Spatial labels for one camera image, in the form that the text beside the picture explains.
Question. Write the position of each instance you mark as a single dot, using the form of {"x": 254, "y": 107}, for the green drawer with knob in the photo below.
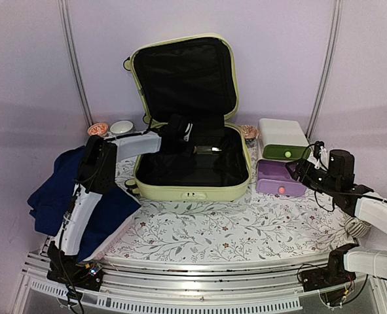
{"x": 285, "y": 153}

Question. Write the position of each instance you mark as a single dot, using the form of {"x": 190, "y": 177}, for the dark blue garment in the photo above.
{"x": 50, "y": 202}

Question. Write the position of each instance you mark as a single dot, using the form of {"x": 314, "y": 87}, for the light green hard-shell suitcase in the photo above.
{"x": 193, "y": 77}

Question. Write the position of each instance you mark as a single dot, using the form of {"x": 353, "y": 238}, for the pink bowl behind basket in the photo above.
{"x": 100, "y": 129}

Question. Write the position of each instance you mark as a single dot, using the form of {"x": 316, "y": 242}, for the left metal corner post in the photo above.
{"x": 65, "y": 17}

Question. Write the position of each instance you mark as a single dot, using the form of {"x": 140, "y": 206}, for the floral patterned tablecloth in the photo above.
{"x": 254, "y": 226}

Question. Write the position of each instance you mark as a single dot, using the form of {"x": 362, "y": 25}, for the purple drawer with pink knob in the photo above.
{"x": 273, "y": 178}

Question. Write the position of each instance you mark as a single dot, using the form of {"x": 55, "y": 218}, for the metal corner post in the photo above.
{"x": 65, "y": 17}
{"x": 326, "y": 68}

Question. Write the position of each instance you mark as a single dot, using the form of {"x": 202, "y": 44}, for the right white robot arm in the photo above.
{"x": 370, "y": 255}

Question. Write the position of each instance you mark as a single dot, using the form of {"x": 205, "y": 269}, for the frosted glass spray bottle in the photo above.
{"x": 207, "y": 150}

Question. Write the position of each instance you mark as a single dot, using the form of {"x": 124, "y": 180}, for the white plastic mesh basket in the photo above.
{"x": 112, "y": 239}

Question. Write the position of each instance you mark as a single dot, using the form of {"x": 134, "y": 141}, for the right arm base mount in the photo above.
{"x": 333, "y": 274}

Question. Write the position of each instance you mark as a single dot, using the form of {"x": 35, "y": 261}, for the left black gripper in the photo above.
{"x": 189, "y": 152}

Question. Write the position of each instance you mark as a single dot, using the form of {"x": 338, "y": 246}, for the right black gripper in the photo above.
{"x": 303, "y": 164}

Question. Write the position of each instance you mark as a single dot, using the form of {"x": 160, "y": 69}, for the white ceramic bowl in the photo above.
{"x": 122, "y": 127}

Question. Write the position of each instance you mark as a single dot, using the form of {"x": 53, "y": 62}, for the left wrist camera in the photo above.
{"x": 187, "y": 132}

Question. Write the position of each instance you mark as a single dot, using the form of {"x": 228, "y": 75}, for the right metal corner post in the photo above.
{"x": 326, "y": 68}

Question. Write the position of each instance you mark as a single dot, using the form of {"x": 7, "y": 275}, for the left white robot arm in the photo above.
{"x": 96, "y": 177}

